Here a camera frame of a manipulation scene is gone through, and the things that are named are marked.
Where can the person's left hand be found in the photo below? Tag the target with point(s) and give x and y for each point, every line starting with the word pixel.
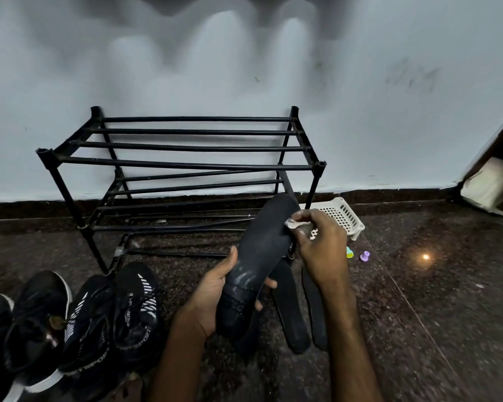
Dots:
pixel 205 301

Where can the person's right hand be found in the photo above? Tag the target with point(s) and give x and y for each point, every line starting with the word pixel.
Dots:
pixel 325 251

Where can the person's left thumb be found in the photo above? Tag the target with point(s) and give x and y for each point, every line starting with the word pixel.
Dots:
pixel 228 265

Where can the person's right thumb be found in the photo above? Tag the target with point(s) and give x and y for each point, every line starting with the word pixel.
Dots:
pixel 299 240

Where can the small white cloth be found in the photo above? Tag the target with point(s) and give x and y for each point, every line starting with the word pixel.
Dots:
pixel 292 223

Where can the black shoe insole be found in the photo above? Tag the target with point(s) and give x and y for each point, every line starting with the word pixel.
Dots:
pixel 291 313
pixel 316 318
pixel 260 251
pixel 247 339

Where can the person's left forearm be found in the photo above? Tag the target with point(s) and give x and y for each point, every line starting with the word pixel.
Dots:
pixel 180 360

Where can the person's right forearm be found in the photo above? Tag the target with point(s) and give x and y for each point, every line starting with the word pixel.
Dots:
pixel 348 343

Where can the white plastic basket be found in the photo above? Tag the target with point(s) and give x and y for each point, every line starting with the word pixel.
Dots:
pixel 346 217

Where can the small green yellow plastic object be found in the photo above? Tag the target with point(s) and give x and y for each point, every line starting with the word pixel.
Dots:
pixel 350 252

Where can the small purple plastic object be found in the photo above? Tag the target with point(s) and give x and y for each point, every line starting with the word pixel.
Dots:
pixel 364 257

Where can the black shoe with white stripes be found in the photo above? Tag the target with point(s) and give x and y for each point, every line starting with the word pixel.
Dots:
pixel 88 330
pixel 136 313

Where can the black metal shoe rack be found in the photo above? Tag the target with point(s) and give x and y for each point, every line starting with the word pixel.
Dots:
pixel 180 165

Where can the white cloth bag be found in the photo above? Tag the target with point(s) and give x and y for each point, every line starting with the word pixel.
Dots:
pixel 488 184

